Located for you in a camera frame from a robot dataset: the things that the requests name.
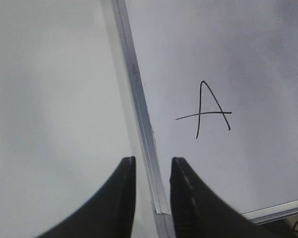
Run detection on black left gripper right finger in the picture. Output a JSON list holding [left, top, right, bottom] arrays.
[[170, 157, 275, 238]]

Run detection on white whiteboard with aluminium frame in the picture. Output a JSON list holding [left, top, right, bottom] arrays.
[[102, 0, 298, 238]]

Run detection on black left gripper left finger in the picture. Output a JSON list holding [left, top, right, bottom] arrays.
[[39, 156, 136, 238]]

